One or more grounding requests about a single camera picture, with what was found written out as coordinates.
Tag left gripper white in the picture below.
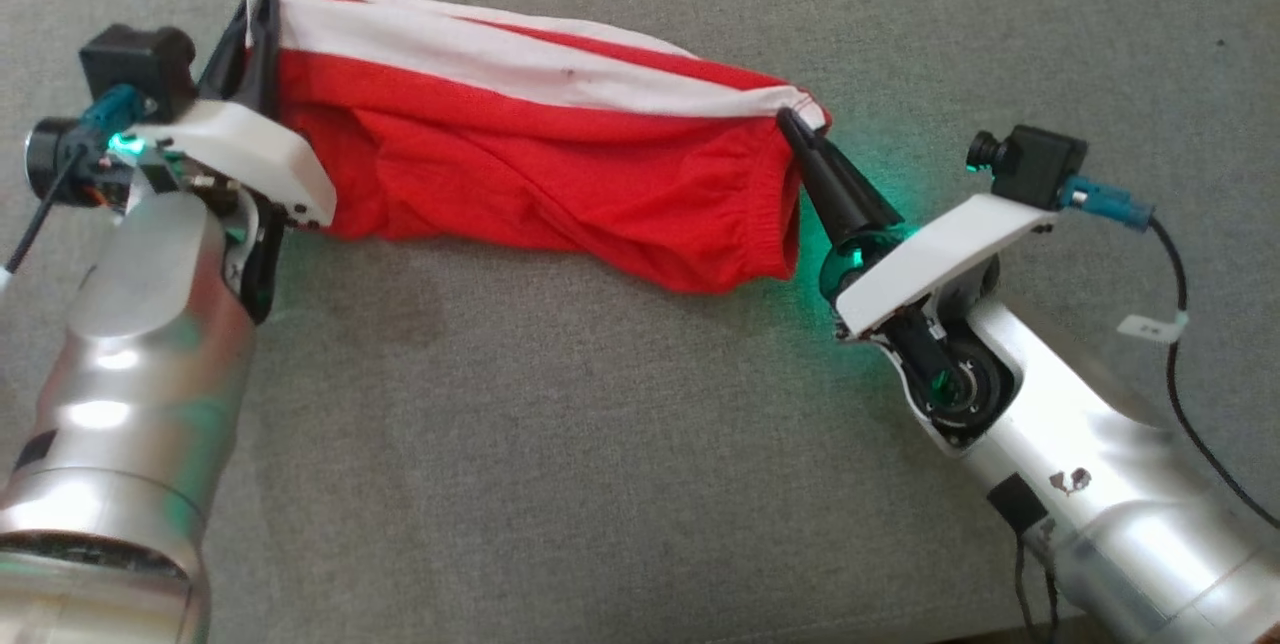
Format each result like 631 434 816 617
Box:
25 0 338 323

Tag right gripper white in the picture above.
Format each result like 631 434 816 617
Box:
775 108 1058 449

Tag red shorts with white stripes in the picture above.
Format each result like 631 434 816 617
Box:
244 0 831 296

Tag grey fabric sofa seat cushion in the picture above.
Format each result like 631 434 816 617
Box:
0 0 1280 644

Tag white cable tag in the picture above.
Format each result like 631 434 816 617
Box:
1117 310 1191 344

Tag black cable under right arm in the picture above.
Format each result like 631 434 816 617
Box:
1012 522 1063 644

